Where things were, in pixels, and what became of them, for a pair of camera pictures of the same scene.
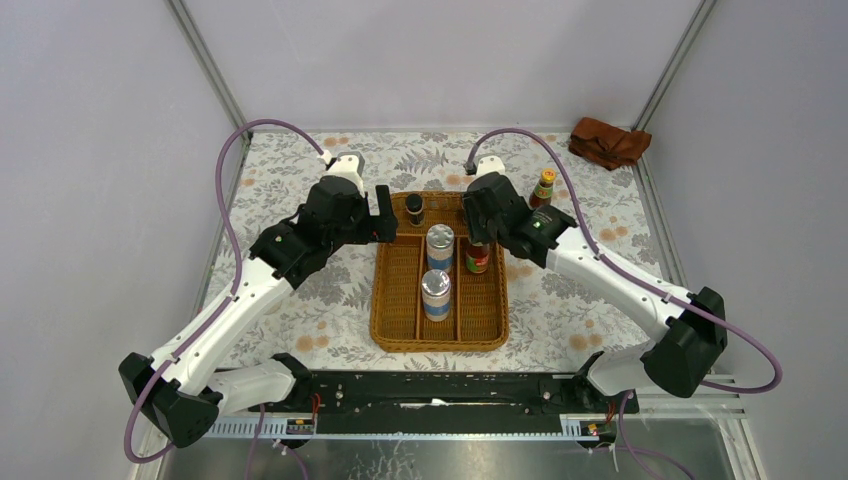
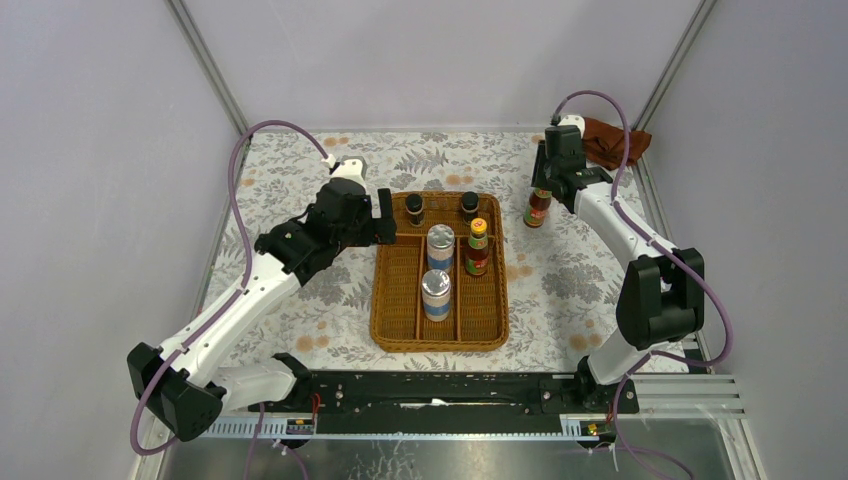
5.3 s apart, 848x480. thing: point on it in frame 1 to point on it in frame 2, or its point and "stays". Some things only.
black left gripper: [369, 230] stays
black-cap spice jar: [415, 209] stays
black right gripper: [475, 233] to [538, 178]
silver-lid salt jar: [440, 247] stays
